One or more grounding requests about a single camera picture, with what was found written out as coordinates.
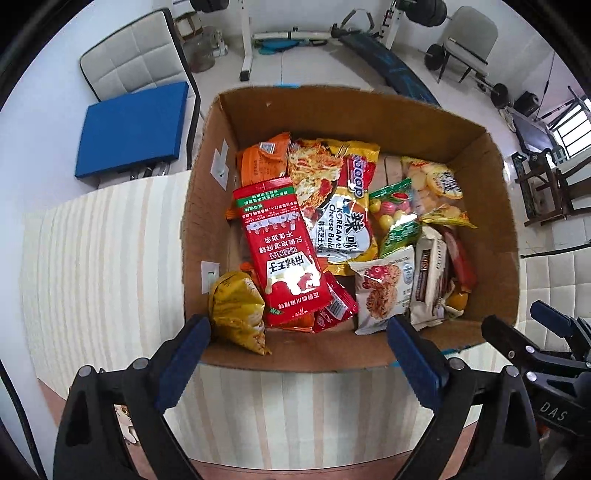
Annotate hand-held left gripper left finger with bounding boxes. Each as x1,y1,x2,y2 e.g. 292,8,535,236
53,315,212,480

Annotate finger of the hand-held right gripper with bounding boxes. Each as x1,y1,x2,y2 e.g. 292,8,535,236
481,315,591,384
530,300,591,361

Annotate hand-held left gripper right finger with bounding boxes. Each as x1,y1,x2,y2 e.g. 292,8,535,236
386,316,542,480

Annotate gold yellow snack packet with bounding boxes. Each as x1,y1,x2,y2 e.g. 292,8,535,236
208,270,272,356

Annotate white cookie picture packet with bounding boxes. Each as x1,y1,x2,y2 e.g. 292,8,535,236
348,244,416,335

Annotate dark red snack packet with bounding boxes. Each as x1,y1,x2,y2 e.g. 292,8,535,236
441,228,478,294

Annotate small red snack packet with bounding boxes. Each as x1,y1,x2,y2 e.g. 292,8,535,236
314,272,360,333

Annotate white and brown biscuit packet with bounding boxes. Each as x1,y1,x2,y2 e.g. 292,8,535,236
409,224,455,330

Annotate plain orange snack packet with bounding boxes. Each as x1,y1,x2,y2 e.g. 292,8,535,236
265,311,319,330

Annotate large red snack packet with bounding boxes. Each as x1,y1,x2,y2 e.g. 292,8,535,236
232,178,334,329

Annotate brown cardboard box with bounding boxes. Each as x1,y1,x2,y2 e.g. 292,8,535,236
178,84,522,370

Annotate cream tufted seat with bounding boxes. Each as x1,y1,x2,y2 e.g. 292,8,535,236
519,244,591,324

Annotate yellow orange candy packet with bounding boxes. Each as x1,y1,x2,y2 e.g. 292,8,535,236
443,286,469,319

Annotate white striped table mat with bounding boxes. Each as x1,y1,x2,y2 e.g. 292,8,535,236
18,173,527,462

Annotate small yellow snack packet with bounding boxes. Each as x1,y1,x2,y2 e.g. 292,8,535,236
420,205,478,230

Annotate dark wooden chair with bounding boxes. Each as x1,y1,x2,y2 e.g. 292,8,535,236
512,152,589,227

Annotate yellow and grey noodle packet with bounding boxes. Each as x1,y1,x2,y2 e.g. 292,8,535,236
314,154,380,277

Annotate green candy bag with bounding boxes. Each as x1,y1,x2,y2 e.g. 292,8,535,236
368,178,422,259

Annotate clear round cracker packet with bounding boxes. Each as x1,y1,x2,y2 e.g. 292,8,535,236
401,156,464,217

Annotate window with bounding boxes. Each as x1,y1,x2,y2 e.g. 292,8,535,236
551,99,591,158

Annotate yellow noodle picture packet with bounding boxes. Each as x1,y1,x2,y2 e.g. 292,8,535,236
287,137,380,254

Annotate orange packet with white label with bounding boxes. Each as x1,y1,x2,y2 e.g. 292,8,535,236
236,133,293,190

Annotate black barbell weight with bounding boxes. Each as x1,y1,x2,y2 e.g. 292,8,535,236
489,83,511,109

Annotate blue cushion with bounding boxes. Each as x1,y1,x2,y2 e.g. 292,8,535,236
75,80,192,181

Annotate blue black sit-up bench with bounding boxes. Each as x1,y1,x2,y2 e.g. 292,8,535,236
339,32,439,107

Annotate black dumbbell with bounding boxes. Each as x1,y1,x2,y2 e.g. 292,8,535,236
424,44,446,72

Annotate grey chair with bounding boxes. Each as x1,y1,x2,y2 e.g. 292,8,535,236
436,6,499,84

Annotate white padded chair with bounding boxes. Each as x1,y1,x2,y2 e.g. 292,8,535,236
78,8,204,176

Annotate black weight plates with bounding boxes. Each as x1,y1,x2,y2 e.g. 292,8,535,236
406,0,448,26

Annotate small wooden stool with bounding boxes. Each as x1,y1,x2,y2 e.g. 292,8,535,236
178,11,204,42

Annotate white weight bench frame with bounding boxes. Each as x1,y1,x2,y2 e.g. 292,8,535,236
238,0,402,84

